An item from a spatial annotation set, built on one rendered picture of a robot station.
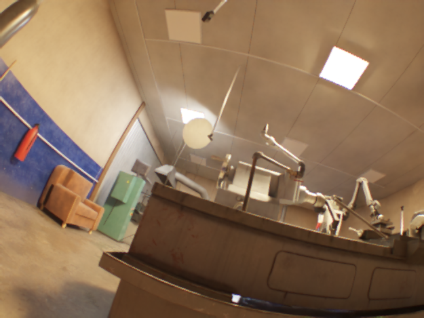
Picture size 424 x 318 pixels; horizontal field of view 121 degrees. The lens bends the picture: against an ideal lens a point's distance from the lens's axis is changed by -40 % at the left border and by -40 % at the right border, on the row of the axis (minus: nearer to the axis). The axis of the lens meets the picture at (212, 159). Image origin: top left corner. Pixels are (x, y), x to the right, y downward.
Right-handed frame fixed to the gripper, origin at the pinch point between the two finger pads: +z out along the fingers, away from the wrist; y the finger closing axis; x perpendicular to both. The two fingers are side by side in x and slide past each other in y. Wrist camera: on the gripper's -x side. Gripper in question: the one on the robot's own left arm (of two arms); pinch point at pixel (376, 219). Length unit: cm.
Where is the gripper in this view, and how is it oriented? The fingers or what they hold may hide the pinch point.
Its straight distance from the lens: 246.7
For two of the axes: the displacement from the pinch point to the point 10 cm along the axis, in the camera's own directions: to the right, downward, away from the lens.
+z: -2.4, 5.4, -8.1
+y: 9.4, 3.2, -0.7
